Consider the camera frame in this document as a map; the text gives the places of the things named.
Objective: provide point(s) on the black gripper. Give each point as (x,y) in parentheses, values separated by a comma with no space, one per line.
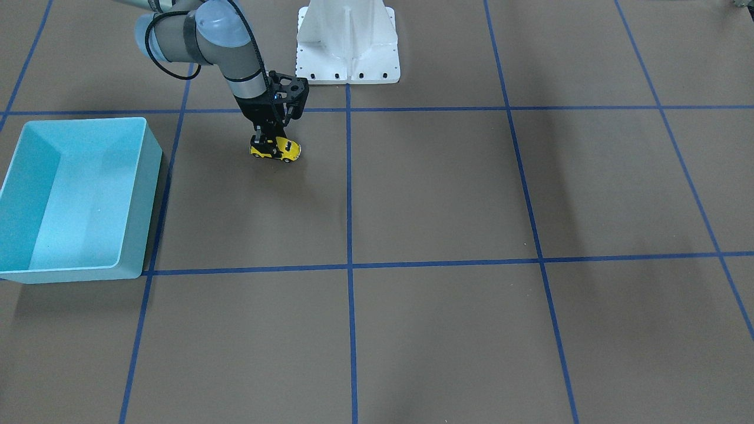
(254,109)

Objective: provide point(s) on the yellow beetle toy car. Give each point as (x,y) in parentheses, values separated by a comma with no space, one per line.
(281,149)

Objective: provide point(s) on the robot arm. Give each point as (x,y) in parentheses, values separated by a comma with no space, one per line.
(216,33)

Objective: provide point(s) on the light blue plastic bin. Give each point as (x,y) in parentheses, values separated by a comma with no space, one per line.
(77,200)

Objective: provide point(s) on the brown paper table cover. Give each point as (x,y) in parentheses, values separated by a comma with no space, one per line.
(547,220)

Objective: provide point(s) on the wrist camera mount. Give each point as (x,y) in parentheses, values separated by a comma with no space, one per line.
(289,96)

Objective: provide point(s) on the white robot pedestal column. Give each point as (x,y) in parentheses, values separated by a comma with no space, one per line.
(347,42)

